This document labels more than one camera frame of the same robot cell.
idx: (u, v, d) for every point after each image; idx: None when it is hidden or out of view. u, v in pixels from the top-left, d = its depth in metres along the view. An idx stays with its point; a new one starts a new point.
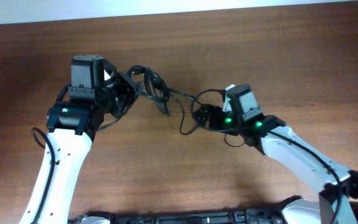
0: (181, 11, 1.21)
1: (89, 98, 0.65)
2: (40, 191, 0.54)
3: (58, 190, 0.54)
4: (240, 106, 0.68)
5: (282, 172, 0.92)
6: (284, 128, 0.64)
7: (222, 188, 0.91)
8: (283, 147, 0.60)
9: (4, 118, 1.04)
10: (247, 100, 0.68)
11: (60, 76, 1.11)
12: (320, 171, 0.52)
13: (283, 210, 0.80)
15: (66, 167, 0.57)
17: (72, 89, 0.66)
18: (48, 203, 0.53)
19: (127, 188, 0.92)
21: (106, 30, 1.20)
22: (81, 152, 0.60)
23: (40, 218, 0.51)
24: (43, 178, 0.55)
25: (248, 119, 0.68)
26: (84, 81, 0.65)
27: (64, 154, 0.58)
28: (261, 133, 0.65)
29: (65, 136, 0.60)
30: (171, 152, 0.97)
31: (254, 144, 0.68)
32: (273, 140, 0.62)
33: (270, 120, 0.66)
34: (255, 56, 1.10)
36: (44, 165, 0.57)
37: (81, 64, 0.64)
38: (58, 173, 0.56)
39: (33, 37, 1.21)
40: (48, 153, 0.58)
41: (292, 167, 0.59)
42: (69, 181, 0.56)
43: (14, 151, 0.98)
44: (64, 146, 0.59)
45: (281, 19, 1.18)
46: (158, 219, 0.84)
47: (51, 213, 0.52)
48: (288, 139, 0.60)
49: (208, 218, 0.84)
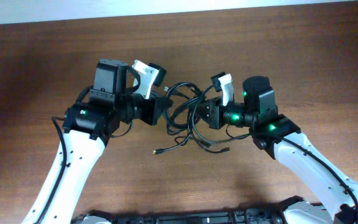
0: (182, 11, 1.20)
1: (109, 102, 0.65)
2: (48, 192, 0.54)
3: (66, 192, 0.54)
4: (260, 104, 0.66)
5: (282, 172, 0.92)
6: (298, 134, 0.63)
7: (222, 188, 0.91)
8: (298, 157, 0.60)
9: (4, 117, 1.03)
10: (267, 99, 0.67)
11: (59, 76, 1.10)
12: (337, 190, 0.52)
13: (285, 211, 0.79)
15: (76, 170, 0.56)
17: (92, 91, 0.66)
18: (54, 205, 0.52)
19: (127, 189, 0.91)
21: (105, 29, 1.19)
22: (94, 157, 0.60)
23: (43, 218, 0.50)
24: (51, 180, 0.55)
25: (263, 119, 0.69)
26: (105, 85, 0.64)
27: (77, 156, 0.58)
28: (275, 139, 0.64)
29: (79, 139, 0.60)
30: (171, 151, 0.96)
31: (266, 147, 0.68)
32: (286, 147, 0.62)
33: (285, 124, 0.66)
34: (255, 56, 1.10)
36: (55, 165, 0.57)
37: (106, 68, 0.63)
38: (68, 177, 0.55)
39: (33, 36, 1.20)
40: (61, 154, 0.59)
41: (303, 177, 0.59)
42: (78, 185, 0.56)
43: (13, 151, 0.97)
44: (78, 149, 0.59)
45: (281, 19, 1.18)
46: (158, 219, 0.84)
47: (55, 215, 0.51)
48: (303, 149, 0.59)
49: (208, 218, 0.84)
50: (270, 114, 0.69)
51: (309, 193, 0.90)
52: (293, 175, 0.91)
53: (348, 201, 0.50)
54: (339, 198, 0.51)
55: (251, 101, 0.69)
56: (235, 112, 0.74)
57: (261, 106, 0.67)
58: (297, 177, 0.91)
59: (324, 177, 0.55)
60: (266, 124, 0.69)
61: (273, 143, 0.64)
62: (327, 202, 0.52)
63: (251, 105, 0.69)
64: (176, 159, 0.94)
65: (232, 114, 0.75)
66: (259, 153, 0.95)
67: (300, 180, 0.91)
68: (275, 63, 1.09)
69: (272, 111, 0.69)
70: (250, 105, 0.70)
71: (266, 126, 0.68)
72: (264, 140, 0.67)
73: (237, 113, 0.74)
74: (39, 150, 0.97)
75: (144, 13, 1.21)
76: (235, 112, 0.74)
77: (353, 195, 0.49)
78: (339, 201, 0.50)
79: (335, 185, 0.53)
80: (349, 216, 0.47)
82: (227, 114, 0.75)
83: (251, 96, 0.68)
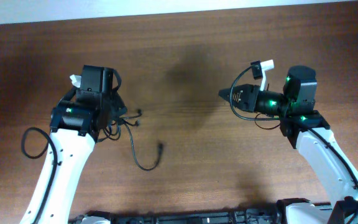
0: (182, 11, 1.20)
1: (96, 101, 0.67)
2: (41, 192, 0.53)
3: (58, 190, 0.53)
4: (299, 93, 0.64)
5: (283, 172, 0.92)
6: (326, 130, 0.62)
7: (222, 188, 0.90)
8: (319, 148, 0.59)
9: (3, 118, 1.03)
10: (309, 89, 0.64)
11: (59, 76, 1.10)
12: (347, 183, 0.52)
13: (288, 206, 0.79)
15: (68, 168, 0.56)
17: (79, 91, 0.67)
18: (49, 204, 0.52)
19: (127, 189, 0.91)
21: (105, 29, 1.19)
22: (84, 153, 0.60)
23: (40, 219, 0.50)
24: (43, 179, 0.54)
25: (298, 109, 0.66)
26: (92, 85, 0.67)
27: (68, 154, 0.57)
28: (301, 127, 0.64)
29: (68, 137, 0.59)
30: (171, 151, 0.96)
31: (289, 136, 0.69)
32: (310, 137, 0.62)
33: (316, 118, 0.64)
34: (256, 56, 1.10)
36: (46, 165, 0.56)
37: (91, 69, 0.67)
38: (59, 175, 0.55)
39: (32, 36, 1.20)
40: (50, 153, 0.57)
41: (319, 167, 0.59)
42: (71, 182, 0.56)
43: (13, 152, 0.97)
44: (67, 147, 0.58)
45: (282, 19, 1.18)
46: (158, 219, 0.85)
47: (51, 214, 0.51)
48: (326, 142, 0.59)
49: (208, 218, 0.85)
50: (306, 105, 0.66)
51: (310, 193, 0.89)
52: (293, 175, 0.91)
53: (355, 195, 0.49)
54: (347, 191, 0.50)
55: (291, 89, 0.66)
56: (271, 99, 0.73)
57: (301, 94, 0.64)
58: (297, 177, 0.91)
59: (337, 170, 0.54)
60: (298, 114, 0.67)
61: (298, 131, 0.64)
62: (336, 193, 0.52)
63: (291, 93, 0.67)
64: (176, 160, 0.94)
65: (267, 102, 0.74)
66: (260, 153, 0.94)
67: (301, 180, 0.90)
68: (275, 63, 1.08)
69: (308, 103, 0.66)
70: (289, 93, 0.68)
71: (298, 116, 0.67)
72: (290, 127, 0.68)
73: (274, 100, 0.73)
74: (39, 150, 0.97)
75: (144, 13, 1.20)
76: (271, 98, 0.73)
77: None
78: (347, 194, 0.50)
79: (347, 179, 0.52)
80: (353, 205, 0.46)
82: (261, 102, 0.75)
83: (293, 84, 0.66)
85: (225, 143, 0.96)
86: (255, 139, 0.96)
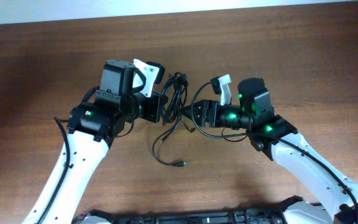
0: (181, 11, 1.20)
1: (114, 103, 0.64)
2: (49, 193, 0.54)
3: (67, 193, 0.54)
4: (257, 105, 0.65)
5: (283, 172, 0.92)
6: (295, 135, 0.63)
7: (222, 188, 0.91)
8: (296, 157, 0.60)
9: (3, 118, 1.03)
10: (265, 101, 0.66)
11: (59, 76, 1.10)
12: (335, 190, 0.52)
13: (284, 211, 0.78)
15: (79, 171, 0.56)
17: (99, 92, 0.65)
18: (55, 206, 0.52)
19: (127, 189, 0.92)
21: (105, 29, 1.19)
22: (97, 160, 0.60)
23: (43, 219, 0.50)
24: (54, 180, 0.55)
25: (260, 121, 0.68)
26: (112, 87, 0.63)
27: (81, 157, 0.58)
28: (272, 140, 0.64)
29: (84, 140, 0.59)
30: (171, 151, 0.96)
31: (263, 150, 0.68)
32: (283, 149, 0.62)
33: (281, 124, 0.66)
34: (256, 56, 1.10)
36: (58, 166, 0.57)
37: (113, 69, 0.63)
38: (70, 178, 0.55)
39: (32, 36, 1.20)
40: (64, 154, 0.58)
41: (302, 178, 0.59)
42: (80, 186, 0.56)
43: (13, 152, 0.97)
44: (81, 150, 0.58)
45: (281, 19, 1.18)
46: (158, 219, 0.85)
47: (55, 216, 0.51)
48: (301, 150, 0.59)
49: (208, 218, 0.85)
50: (266, 116, 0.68)
51: (309, 193, 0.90)
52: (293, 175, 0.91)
53: (347, 200, 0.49)
54: (339, 199, 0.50)
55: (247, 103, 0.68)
56: (232, 112, 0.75)
57: (258, 106, 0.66)
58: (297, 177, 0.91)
59: (319, 177, 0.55)
60: (262, 125, 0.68)
61: (270, 144, 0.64)
62: (327, 203, 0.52)
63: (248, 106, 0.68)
64: (176, 159, 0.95)
65: (228, 115, 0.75)
66: (259, 153, 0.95)
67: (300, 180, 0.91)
68: (275, 63, 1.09)
69: (268, 112, 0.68)
70: (245, 106, 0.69)
71: (263, 126, 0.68)
72: (261, 142, 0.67)
73: (234, 113, 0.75)
74: (39, 150, 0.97)
75: (144, 13, 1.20)
76: (232, 111, 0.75)
77: (352, 195, 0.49)
78: (337, 203, 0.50)
79: (334, 185, 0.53)
80: (348, 216, 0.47)
82: (224, 116, 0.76)
83: (247, 99, 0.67)
85: (225, 143, 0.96)
86: None
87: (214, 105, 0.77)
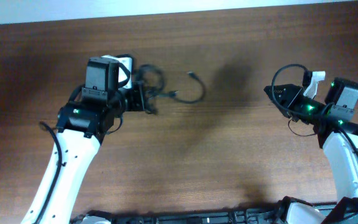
0: (181, 11, 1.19)
1: (100, 99, 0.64)
2: (44, 192, 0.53)
3: (63, 192, 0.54)
4: (340, 96, 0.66)
5: (283, 172, 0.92)
6: None
7: (222, 188, 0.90)
8: (345, 151, 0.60)
9: (3, 118, 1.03)
10: (348, 96, 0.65)
11: (59, 76, 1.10)
12: None
13: (292, 203, 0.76)
15: (73, 170, 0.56)
17: (84, 90, 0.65)
18: (51, 205, 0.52)
19: (127, 188, 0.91)
21: (105, 29, 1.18)
22: (88, 155, 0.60)
23: (41, 218, 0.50)
24: (47, 180, 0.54)
25: (334, 113, 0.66)
26: (97, 83, 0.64)
27: (73, 155, 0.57)
28: (336, 129, 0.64)
29: (74, 137, 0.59)
30: (171, 152, 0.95)
31: (321, 136, 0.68)
32: (341, 139, 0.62)
33: (351, 125, 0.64)
34: (256, 56, 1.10)
36: (51, 165, 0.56)
37: (97, 65, 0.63)
38: (64, 177, 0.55)
39: (32, 36, 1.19)
40: (56, 154, 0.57)
41: (337, 166, 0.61)
42: (73, 183, 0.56)
43: (13, 151, 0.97)
44: (73, 148, 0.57)
45: (281, 19, 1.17)
46: (158, 219, 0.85)
47: (53, 214, 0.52)
48: (355, 147, 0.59)
49: (208, 218, 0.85)
50: (344, 112, 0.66)
51: (310, 193, 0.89)
52: (293, 175, 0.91)
53: None
54: None
55: (330, 94, 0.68)
56: (309, 104, 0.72)
57: (340, 99, 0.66)
58: (297, 177, 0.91)
59: (355, 173, 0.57)
60: (334, 117, 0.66)
61: (332, 130, 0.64)
62: (347, 192, 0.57)
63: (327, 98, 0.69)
64: (176, 160, 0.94)
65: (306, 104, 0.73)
66: (260, 153, 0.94)
67: (300, 180, 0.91)
68: (275, 63, 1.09)
69: (347, 111, 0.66)
70: (330, 97, 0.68)
71: (334, 118, 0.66)
72: (323, 127, 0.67)
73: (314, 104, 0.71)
74: (39, 150, 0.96)
75: (143, 13, 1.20)
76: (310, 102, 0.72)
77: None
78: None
79: None
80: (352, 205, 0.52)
82: (304, 104, 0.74)
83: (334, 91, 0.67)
85: (224, 143, 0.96)
86: (255, 139, 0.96)
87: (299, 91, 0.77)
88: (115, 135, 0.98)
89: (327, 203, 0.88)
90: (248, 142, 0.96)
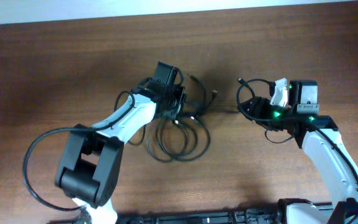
0: (181, 10, 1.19)
1: (161, 88, 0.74)
2: (115, 116, 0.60)
3: (132, 121, 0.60)
4: (302, 94, 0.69)
5: (283, 172, 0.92)
6: (333, 132, 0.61)
7: (222, 188, 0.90)
8: (325, 149, 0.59)
9: (4, 119, 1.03)
10: (309, 93, 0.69)
11: (59, 76, 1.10)
12: (352, 186, 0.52)
13: (288, 205, 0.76)
15: (140, 111, 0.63)
17: (151, 80, 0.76)
18: (122, 120, 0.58)
19: (128, 189, 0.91)
21: (105, 29, 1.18)
22: (145, 116, 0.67)
23: (114, 125, 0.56)
24: (119, 111, 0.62)
25: (302, 110, 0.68)
26: (162, 78, 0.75)
27: (141, 104, 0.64)
28: (309, 126, 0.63)
29: (144, 97, 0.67)
30: (171, 151, 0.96)
31: (298, 137, 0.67)
32: (317, 137, 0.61)
33: (322, 117, 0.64)
34: (256, 56, 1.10)
36: (123, 106, 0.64)
37: (165, 65, 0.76)
38: (133, 111, 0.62)
39: (32, 36, 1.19)
40: (128, 102, 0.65)
41: (324, 167, 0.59)
42: (136, 124, 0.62)
43: (15, 152, 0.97)
44: (142, 99, 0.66)
45: (282, 19, 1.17)
46: (158, 219, 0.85)
47: (122, 126, 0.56)
48: (332, 142, 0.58)
49: (208, 218, 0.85)
50: (310, 108, 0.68)
51: (310, 193, 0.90)
52: (293, 175, 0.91)
53: None
54: (350, 194, 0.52)
55: (293, 95, 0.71)
56: (276, 111, 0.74)
57: (302, 96, 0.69)
58: (297, 177, 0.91)
59: (341, 170, 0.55)
60: (304, 115, 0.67)
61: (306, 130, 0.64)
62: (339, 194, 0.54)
63: (291, 100, 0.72)
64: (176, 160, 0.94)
65: (275, 111, 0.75)
66: (260, 153, 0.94)
67: (301, 180, 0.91)
68: (275, 63, 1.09)
69: (312, 106, 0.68)
70: (293, 99, 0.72)
71: (304, 116, 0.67)
72: (298, 127, 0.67)
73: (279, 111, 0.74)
74: (40, 150, 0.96)
75: (143, 13, 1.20)
76: (277, 109, 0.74)
77: None
78: (349, 195, 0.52)
79: (350, 180, 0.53)
80: (353, 209, 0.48)
82: (273, 109, 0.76)
83: (293, 91, 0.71)
85: (225, 143, 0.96)
86: (256, 139, 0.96)
87: (262, 100, 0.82)
88: None
89: (326, 202, 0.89)
90: (248, 142, 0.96)
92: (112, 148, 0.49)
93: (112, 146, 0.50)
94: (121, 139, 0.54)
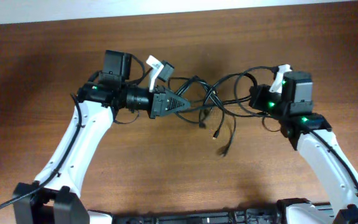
0: (181, 11, 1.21)
1: (115, 81, 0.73)
2: (63, 147, 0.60)
3: (82, 149, 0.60)
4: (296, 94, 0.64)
5: (282, 172, 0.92)
6: (328, 132, 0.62)
7: (222, 188, 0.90)
8: (320, 151, 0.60)
9: (4, 118, 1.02)
10: (306, 91, 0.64)
11: (59, 75, 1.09)
12: (350, 191, 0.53)
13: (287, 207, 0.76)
15: (91, 130, 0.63)
17: (101, 74, 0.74)
18: (71, 156, 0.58)
19: (127, 188, 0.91)
21: (106, 30, 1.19)
22: (103, 124, 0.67)
23: (61, 167, 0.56)
24: (67, 137, 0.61)
25: (294, 111, 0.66)
26: (114, 68, 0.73)
27: (91, 119, 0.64)
28: (303, 129, 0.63)
29: (93, 105, 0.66)
30: (171, 151, 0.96)
31: (291, 137, 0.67)
32: (312, 140, 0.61)
33: (317, 118, 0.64)
34: (256, 56, 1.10)
36: (72, 124, 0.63)
37: (113, 54, 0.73)
38: (82, 135, 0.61)
39: (34, 36, 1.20)
40: (75, 118, 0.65)
41: (320, 169, 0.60)
42: (91, 144, 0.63)
43: (13, 150, 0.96)
44: (91, 113, 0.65)
45: (281, 19, 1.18)
46: (158, 219, 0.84)
47: (71, 165, 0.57)
48: (328, 145, 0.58)
49: (208, 218, 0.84)
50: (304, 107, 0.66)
51: (309, 193, 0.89)
52: (293, 175, 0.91)
53: None
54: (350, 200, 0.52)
55: (286, 91, 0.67)
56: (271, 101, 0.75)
57: (297, 95, 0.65)
58: (297, 177, 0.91)
59: (338, 174, 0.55)
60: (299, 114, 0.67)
61: (300, 132, 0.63)
62: (339, 200, 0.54)
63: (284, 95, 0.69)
64: (176, 160, 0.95)
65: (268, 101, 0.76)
66: (259, 153, 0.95)
67: (300, 180, 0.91)
68: (275, 63, 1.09)
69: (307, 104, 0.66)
70: (285, 94, 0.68)
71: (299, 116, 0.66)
72: (291, 129, 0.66)
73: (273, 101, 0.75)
74: (40, 149, 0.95)
75: (143, 13, 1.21)
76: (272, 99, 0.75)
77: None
78: (348, 200, 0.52)
79: (350, 186, 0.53)
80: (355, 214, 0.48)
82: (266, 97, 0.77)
83: (289, 86, 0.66)
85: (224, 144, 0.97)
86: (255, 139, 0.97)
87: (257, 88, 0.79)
88: (115, 135, 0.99)
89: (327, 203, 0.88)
90: (248, 142, 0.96)
92: (64, 203, 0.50)
93: (64, 201, 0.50)
94: (72, 182, 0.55)
